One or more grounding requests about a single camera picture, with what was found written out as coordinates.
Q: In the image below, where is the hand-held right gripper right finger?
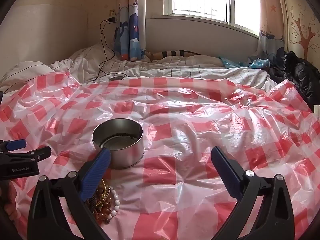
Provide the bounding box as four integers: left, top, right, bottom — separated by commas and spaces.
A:
211, 146, 295, 240

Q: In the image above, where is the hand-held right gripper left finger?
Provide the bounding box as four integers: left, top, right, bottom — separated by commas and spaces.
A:
27, 148, 112, 240

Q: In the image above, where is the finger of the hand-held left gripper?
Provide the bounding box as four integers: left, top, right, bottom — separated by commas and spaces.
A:
0, 139, 27, 153
7, 146, 52, 164

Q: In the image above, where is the gold brown chain jewellery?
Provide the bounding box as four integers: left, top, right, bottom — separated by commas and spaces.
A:
94, 179, 112, 212

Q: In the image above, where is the white bead bracelet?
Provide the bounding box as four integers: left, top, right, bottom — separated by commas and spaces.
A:
109, 186, 121, 218

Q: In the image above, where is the round metal tin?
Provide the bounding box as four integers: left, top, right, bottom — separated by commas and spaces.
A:
92, 119, 144, 168

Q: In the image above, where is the person's left hand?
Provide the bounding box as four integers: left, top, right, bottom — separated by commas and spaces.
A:
0, 180, 18, 220

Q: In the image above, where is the red checked plastic sheet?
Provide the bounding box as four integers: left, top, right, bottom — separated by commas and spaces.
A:
0, 74, 320, 240

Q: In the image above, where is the blue plastic bag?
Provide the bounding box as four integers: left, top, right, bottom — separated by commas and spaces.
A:
219, 56, 270, 69

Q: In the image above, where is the white striped duvet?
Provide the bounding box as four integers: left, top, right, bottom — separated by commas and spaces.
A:
0, 42, 278, 93

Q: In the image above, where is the black jacket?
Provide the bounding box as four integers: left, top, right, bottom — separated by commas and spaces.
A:
269, 51, 320, 113

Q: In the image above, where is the dark striped pillow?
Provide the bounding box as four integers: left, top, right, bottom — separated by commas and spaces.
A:
146, 50, 200, 61

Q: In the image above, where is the boat print curtain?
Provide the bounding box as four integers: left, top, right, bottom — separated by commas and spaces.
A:
259, 0, 290, 65

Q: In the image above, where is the whale print curtain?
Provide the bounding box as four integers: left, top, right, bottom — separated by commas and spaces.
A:
114, 0, 147, 61

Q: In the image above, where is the black charger cable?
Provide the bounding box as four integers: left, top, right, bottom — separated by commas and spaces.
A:
93, 19, 130, 83

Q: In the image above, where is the tree wall sticker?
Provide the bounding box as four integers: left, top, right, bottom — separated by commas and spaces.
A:
290, 2, 320, 58

